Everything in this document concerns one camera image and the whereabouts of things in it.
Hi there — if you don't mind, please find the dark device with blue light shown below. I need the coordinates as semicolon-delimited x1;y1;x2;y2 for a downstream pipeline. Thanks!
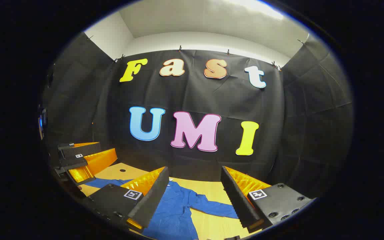
38;105;48;140

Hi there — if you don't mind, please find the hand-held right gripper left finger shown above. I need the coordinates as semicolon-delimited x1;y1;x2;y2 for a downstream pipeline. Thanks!
84;166;170;232

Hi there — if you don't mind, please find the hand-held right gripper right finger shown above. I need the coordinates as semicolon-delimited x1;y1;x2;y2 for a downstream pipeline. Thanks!
221;166;313;234

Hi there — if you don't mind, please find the black backdrop cloth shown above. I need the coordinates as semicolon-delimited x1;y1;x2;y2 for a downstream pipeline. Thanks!
42;32;354;200

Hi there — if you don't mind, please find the blue shirt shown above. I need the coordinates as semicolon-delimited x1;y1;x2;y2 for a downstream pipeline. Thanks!
85;178;239;240

